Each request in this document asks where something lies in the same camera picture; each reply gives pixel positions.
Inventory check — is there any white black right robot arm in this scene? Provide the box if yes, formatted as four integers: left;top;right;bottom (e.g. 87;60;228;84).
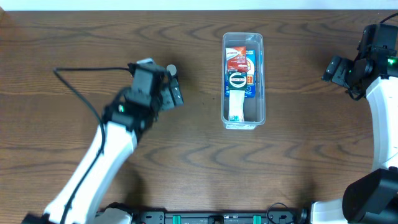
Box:
309;21;397;224

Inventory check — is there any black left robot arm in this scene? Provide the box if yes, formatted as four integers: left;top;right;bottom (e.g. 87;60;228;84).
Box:
22;58;183;224

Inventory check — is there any blue Kool Fever box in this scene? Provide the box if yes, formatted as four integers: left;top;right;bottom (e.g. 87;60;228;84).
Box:
224;46;257;98

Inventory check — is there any dark bottle white cap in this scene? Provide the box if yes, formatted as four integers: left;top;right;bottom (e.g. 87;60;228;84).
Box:
166;64;177;77

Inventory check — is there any clear plastic container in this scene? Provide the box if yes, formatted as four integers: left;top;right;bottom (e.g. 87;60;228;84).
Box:
221;32;266;130

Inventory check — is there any white green medicine box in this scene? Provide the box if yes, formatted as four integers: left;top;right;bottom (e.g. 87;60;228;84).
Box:
228;90;245;122

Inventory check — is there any red white small box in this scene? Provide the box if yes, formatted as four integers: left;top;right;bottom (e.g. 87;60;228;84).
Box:
225;46;248;72

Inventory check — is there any dark green round tin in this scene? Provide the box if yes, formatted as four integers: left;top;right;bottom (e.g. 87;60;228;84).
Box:
227;71;248;91

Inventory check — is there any black mounting rail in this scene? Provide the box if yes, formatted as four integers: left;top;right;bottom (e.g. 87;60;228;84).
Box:
96;210;373;224

